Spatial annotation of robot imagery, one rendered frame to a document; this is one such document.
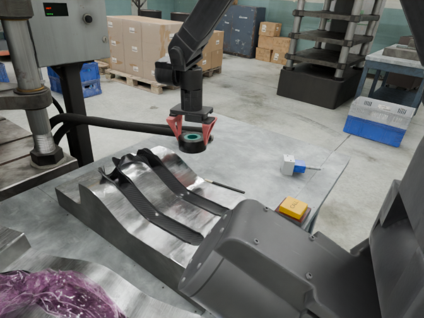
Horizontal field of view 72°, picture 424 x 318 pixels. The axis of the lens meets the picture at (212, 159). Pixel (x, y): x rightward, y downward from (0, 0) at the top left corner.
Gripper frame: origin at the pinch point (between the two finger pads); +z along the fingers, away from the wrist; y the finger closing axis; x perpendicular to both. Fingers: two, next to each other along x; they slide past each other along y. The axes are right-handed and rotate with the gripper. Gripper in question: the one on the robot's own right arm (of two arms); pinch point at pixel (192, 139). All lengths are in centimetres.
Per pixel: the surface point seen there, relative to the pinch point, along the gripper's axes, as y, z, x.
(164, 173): 3.5, 5.9, 10.7
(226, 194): -13.3, 9.3, 9.4
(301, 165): -30.3, 14.2, -23.0
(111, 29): 271, 0, -333
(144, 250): -2.1, 11.9, 31.3
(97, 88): 250, 68, -256
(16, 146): 72, 14, 0
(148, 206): 2.1, 8.5, 21.7
